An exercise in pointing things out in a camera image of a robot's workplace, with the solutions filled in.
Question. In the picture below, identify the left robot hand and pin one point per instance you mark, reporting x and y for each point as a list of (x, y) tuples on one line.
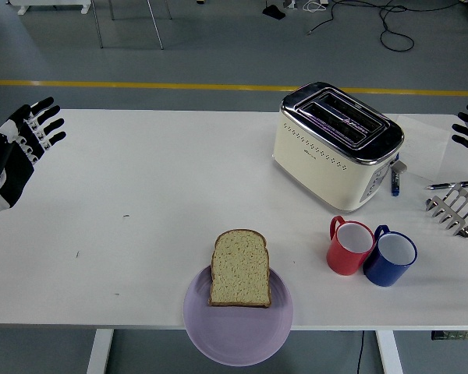
[(15, 171)]

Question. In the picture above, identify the brown bread slice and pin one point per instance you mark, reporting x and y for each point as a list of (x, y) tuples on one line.
[(240, 269)]

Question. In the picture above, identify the purple plastic plate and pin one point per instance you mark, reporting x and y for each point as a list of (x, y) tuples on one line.
[(238, 339)]

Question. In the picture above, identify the white paper sheet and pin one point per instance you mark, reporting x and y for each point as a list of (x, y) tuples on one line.
[(425, 148)]

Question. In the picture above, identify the black ballpoint pen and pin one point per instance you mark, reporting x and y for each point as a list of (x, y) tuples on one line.
[(452, 184)]

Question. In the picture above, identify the silver metal toast rack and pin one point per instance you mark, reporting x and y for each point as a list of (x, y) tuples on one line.
[(438, 212)]

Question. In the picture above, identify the blue marker pen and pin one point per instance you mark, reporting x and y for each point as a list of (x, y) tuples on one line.
[(395, 185)]

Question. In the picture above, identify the cream and chrome toaster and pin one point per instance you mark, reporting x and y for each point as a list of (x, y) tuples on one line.
[(316, 171)]

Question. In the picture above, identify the blue enamel mug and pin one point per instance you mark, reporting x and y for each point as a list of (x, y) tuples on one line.
[(382, 272)]

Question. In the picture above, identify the white furniture base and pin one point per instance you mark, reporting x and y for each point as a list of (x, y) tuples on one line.
[(50, 4)]

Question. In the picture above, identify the red enamel mug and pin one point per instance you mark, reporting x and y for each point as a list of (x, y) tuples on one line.
[(343, 261)]

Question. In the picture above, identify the white table leg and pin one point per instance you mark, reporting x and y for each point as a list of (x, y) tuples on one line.
[(390, 354), (99, 354)]

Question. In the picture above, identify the black table control panel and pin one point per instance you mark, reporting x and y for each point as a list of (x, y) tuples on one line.
[(456, 335)]

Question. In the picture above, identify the black floor pedal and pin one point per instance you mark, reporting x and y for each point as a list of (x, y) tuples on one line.
[(275, 12)]

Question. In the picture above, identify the grey metal frame legs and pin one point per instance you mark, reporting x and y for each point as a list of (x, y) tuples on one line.
[(97, 27)]

